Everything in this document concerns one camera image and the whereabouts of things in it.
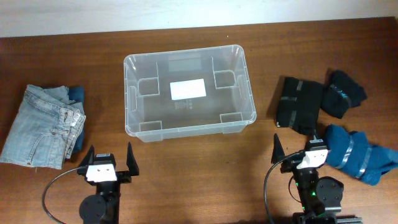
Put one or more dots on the dark blue jeans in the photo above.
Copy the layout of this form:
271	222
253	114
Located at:
77	94

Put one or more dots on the white label in bin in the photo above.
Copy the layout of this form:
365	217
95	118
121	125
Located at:
187	89

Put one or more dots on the black rolled garment with tape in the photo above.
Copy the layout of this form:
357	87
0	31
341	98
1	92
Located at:
341	94

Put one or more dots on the clear plastic storage bin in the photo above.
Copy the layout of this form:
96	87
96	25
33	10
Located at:
150	113

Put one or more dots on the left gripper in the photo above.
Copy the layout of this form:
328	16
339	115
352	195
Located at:
125	175

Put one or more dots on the light blue jeans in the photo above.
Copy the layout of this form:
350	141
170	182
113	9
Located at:
45	129

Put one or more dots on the black garment with tape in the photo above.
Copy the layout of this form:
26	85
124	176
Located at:
299	105
341	94

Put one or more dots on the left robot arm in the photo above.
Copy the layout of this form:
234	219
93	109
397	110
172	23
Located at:
103	206

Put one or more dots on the black aluminium rail base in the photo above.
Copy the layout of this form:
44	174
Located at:
329	219

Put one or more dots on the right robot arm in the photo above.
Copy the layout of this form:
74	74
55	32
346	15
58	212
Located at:
320	197

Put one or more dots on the blue rolled garment with tape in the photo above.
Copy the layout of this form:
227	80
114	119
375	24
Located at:
351	153

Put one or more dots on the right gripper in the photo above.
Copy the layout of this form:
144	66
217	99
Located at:
289	163

